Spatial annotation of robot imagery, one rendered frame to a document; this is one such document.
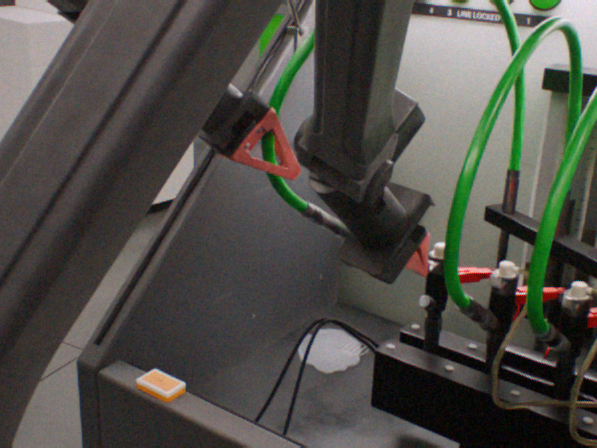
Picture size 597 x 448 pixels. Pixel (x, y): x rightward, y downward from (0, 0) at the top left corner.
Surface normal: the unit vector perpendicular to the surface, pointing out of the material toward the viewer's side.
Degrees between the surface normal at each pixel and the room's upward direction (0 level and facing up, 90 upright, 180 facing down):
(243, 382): 0
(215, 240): 90
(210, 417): 0
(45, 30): 90
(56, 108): 65
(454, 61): 90
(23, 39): 90
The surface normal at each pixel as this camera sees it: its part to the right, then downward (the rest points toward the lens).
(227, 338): 0.81, 0.25
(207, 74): 0.80, 0.54
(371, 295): -0.59, 0.28
